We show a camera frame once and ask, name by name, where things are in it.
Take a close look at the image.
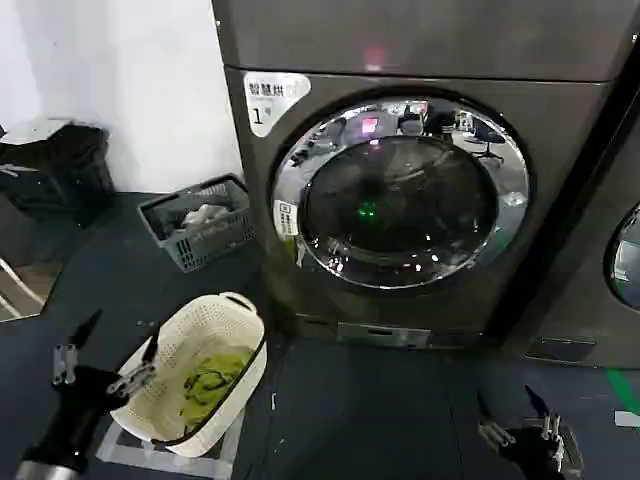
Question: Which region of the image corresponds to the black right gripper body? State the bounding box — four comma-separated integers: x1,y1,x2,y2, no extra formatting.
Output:
499,425,567,480

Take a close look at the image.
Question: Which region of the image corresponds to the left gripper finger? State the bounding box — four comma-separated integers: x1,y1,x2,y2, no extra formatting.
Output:
51,308,104,387
105,323,162,399

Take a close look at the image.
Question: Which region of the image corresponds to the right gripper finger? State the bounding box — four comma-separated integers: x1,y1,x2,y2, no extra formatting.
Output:
524,384,564,454
476,391,517,448

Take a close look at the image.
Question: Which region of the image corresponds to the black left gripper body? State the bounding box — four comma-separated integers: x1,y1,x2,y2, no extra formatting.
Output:
35,366,127,470

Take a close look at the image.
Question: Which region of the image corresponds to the clear plastic platform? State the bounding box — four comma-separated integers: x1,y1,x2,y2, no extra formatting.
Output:
96,408,247,477

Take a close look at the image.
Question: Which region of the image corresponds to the brown cardboard box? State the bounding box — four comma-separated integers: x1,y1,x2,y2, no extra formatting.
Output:
0,256,64,322

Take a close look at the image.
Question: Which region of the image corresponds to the green garment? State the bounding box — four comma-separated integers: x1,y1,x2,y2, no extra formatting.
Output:
174,349,256,437

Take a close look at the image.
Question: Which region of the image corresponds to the green floor tape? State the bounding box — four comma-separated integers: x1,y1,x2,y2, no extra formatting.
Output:
602,367,640,407

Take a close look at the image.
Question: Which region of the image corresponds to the white perforated laundry basket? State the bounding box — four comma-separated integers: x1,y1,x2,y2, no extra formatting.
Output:
107,291,269,458

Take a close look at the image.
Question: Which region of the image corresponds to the grey plastic basket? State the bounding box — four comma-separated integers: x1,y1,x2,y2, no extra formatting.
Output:
137,172,257,274

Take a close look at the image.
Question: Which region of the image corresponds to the white cloth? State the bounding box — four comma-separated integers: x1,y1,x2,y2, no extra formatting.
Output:
178,201,237,232

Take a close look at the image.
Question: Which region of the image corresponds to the round glass dryer door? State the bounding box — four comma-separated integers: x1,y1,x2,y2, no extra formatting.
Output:
266,84,539,302
602,199,640,309

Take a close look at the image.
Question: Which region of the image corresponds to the black plastic crate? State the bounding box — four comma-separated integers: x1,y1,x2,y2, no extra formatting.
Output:
0,118,117,227

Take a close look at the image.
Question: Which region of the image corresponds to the grey dryer with white label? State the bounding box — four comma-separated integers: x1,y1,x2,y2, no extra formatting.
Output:
209,0,629,352

